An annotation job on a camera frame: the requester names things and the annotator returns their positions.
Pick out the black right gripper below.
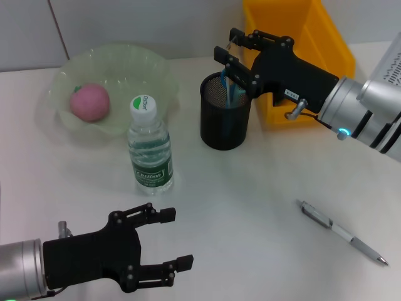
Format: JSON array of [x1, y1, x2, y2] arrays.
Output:
[[214, 27, 341, 114]]

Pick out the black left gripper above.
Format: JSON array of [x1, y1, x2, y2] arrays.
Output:
[[42, 203, 195, 293]]

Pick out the blue scissors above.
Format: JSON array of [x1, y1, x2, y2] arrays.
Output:
[[221, 68, 249, 139]]

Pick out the clear plastic ruler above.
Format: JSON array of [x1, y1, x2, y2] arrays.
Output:
[[224, 36, 241, 109]]

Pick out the clear green-label water bottle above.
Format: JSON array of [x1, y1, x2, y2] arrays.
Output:
[[127, 95, 175, 196]]

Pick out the pink toy peach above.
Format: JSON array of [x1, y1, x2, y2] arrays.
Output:
[[69, 82, 111, 122]]

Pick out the white and grey pen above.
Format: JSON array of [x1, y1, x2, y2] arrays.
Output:
[[296, 199, 390, 267]]

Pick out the black mesh pen holder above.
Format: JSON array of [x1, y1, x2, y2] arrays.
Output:
[[199, 71, 255, 151]]

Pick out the translucent green fruit plate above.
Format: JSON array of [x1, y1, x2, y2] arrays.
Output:
[[46, 43, 182, 145]]

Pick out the yellow plastic bin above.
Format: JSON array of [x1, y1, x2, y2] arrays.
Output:
[[242, 0, 357, 126]]

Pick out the grey right arm cable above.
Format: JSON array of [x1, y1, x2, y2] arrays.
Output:
[[284, 98, 335, 130]]

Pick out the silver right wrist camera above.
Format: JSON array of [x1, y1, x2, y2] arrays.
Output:
[[357, 31, 401, 95]]

